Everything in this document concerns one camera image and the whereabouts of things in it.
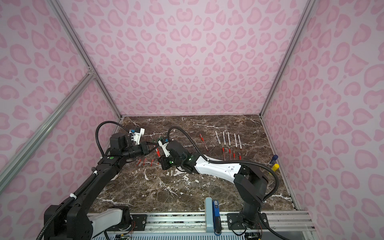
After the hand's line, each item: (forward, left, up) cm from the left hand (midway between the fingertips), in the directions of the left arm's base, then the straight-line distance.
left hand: (157, 142), depth 77 cm
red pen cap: (+1, +13, -22) cm, 26 cm away
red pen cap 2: (+2, +8, -22) cm, 23 cm away
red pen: (+4, -44, -23) cm, 50 cm away
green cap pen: (+18, -35, -23) cm, 45 cm away
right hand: (-7, -1, -6) cm, 9 cm away
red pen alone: (+3, -48, -22) cm, 52 cm away
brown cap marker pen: (+14, -50, -22) cm, 56 cm away
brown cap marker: (+14, -47, -22) cm, 54 cm away
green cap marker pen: (+18, -43, -23) cm, 51 cm away
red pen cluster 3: (+6, -42, -22) cm, 48 cm away
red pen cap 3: (0, +5, -23) cm, 23 cm away
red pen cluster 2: (+9, -38, -23) cm, 45 cm away
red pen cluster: (+17, -24, -22) cm, 37 cm away
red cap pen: (-4, 0, -2) cm, 5 cm away
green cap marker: (+14, -39, -22) cm, 47 cm away
